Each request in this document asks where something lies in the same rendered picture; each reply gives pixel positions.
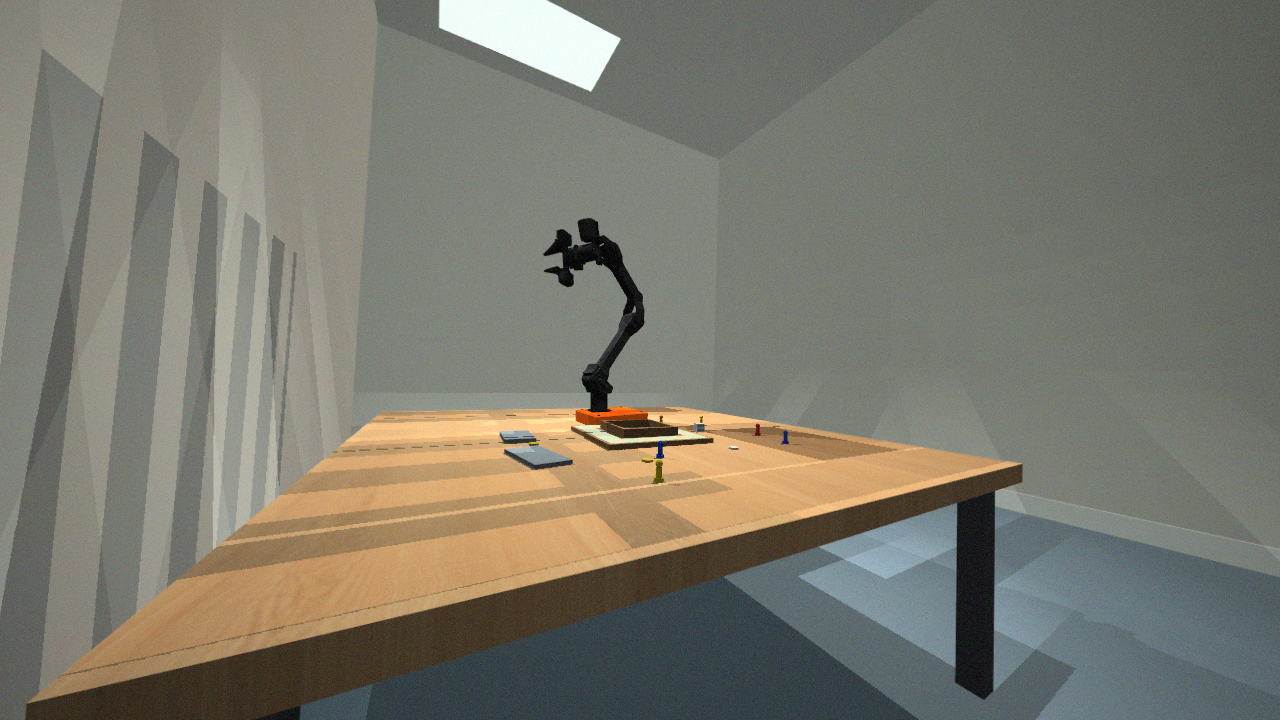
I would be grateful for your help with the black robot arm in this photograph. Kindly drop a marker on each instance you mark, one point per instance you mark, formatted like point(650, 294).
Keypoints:
point(596, 375)

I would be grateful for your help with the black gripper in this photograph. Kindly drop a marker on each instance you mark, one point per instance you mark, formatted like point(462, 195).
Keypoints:
point(571, 257)

